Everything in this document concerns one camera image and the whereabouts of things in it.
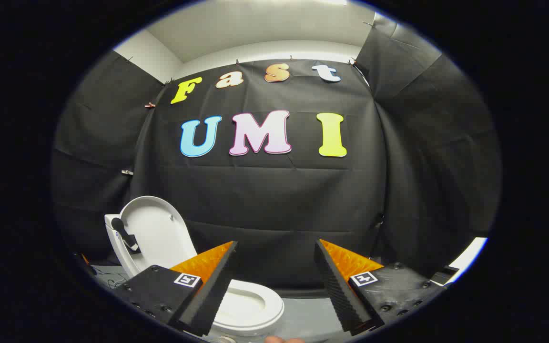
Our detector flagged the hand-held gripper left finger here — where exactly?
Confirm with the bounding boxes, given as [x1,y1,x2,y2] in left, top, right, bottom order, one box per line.
[112,241,239,337]

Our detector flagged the white toilet lid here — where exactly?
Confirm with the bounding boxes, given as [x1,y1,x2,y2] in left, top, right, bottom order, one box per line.
[119,196,198,279]

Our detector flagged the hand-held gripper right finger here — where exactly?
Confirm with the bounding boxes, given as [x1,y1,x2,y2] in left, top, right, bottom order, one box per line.
[314,239,447,336]

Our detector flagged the white toilet seat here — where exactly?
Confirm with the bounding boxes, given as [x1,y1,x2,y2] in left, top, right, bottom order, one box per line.
[210,280,285,333]

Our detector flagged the black backdrop cloth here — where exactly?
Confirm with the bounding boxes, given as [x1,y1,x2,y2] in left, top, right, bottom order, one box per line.
[51,12,501,291]

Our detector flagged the black ball lid handle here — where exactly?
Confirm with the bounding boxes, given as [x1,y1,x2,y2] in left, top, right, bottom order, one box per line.
[111,218,141,253]

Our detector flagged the thin black cable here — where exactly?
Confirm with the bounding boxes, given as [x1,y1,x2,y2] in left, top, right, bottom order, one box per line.
[107,272,130,290]

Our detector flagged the white ceramic toilet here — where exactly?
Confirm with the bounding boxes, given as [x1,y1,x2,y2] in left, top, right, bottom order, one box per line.
[104,213,285,337]

